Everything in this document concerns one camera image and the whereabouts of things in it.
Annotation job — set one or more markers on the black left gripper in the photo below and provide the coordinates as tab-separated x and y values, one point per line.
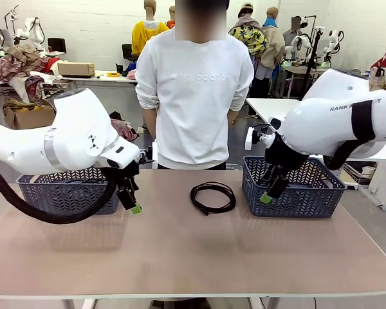
125	177

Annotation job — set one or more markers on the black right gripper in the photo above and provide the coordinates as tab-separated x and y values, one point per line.
284	157

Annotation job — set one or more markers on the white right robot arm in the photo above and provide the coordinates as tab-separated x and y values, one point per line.
325	128

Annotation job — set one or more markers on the person's left forearm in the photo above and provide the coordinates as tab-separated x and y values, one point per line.
234	117

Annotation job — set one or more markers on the person's right forearm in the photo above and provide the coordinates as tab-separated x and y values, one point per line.
150	124

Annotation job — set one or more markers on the grey-blue perforated plastic basket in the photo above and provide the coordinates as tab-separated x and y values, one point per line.
308	202
67	196

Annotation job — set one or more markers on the red patterned cloth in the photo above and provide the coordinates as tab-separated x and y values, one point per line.
123	128

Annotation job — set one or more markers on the person in white sweater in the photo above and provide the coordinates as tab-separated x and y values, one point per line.
196	112

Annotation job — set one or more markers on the long white work table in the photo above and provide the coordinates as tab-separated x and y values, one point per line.
115	80

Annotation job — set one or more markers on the yellow tape roll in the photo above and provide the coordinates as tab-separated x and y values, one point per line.
108	75

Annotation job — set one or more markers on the pile of colourful clothes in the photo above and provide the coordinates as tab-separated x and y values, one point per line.
130	69

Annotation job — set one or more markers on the open cardboard box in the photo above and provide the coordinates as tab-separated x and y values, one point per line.
29	119

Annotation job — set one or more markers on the black tripod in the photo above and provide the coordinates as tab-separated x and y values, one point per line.
312	58

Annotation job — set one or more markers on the flat cardboard box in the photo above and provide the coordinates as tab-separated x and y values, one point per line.
75	69

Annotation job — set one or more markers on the mannequin in beige jacket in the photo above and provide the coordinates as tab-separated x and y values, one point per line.
273	45

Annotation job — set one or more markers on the mannequin in floral shirt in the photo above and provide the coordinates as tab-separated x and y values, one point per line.
247	37

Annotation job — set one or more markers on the background person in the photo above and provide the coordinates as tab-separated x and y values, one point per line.
291	35

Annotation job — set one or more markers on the black jug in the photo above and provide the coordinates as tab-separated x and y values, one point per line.
379	72

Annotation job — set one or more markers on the mannequin in yellow hoodie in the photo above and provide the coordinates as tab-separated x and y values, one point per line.
143	35

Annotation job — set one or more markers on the mannequin in orange top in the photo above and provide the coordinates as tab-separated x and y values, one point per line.
170	24

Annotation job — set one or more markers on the pile of brown clothes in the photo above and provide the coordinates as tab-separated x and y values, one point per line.
22	58

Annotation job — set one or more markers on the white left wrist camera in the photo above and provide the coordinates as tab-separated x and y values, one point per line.
154	157

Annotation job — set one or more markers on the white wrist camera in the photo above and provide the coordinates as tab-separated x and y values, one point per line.
250	138
154	157

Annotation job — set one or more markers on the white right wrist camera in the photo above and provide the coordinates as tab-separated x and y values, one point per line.
250	138

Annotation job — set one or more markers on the metal frame table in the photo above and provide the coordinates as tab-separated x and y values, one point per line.
292	69

